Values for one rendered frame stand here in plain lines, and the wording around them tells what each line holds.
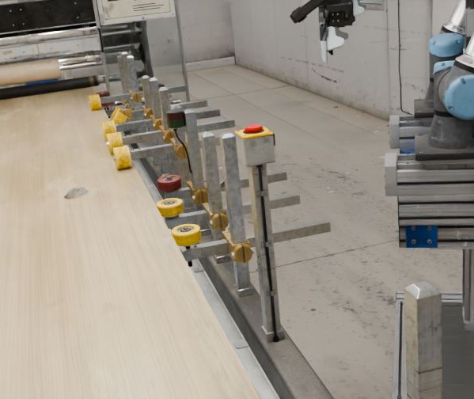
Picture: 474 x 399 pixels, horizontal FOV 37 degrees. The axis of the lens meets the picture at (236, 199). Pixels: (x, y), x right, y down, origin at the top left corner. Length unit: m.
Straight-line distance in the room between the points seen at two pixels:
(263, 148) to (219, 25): 9.67
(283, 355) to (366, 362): 1.30
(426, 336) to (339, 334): 2.20
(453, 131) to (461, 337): 0.97
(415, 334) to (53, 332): 0.82
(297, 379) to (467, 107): 0.79
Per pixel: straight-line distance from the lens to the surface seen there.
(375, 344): 3.08
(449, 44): 2.47
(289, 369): 1.65
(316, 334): 3.16
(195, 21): 11.10
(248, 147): 1.55
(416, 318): 0.95
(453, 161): 2.03
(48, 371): 1.39
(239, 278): 1.96
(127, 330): 1.47
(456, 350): 2.66
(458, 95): 1.84
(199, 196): 2.35
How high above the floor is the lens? 1.59
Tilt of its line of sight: 19 degrees down
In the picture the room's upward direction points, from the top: 6 degrees counter-clockwise
